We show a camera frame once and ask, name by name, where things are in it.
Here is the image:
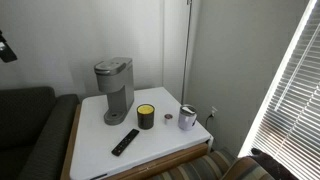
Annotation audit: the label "grey coffee maker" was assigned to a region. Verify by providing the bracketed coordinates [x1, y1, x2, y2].
[94, 57, 134, 125]

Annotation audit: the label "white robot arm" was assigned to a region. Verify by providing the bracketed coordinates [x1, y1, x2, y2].
[0, 30, 17, 63]

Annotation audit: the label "coffee pod capsule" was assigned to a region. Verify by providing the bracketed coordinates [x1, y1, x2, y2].
[164, 114, 173, 125]

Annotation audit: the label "black jar yellow candle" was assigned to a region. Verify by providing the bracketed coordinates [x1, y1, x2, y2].
[137, 104, 155, 130]

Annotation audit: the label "wooden side table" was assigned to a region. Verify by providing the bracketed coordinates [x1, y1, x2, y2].
[68, 87, 213, 180]

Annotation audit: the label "lavender travel mug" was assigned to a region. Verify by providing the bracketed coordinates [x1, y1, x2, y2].
[178, 104, 197, 131]

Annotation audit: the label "black remote control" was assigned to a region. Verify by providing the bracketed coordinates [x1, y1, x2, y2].
[111, 129, 140, 157]

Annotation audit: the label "metal floor lamp pole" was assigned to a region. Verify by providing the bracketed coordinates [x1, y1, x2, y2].
[181, 0, 193, 104]

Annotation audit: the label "striped armchair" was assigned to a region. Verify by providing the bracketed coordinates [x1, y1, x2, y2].
[147, 150, 275, 180]

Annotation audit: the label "dark grey sofa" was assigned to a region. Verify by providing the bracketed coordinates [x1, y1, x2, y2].
[0, 86, 79, 180]

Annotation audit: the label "white window blinds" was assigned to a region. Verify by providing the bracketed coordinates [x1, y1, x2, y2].
[239, 0, 320, 180]

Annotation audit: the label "dark cloth on armchair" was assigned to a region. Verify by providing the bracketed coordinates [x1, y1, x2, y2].
[251, 148, 298, 180]

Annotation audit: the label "wall outlet with plug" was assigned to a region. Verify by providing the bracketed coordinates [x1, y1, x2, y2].
[211, 106, 218, 117]

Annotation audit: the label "black power cable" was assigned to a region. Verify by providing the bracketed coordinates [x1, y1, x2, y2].
[204, 114, 213, 130]

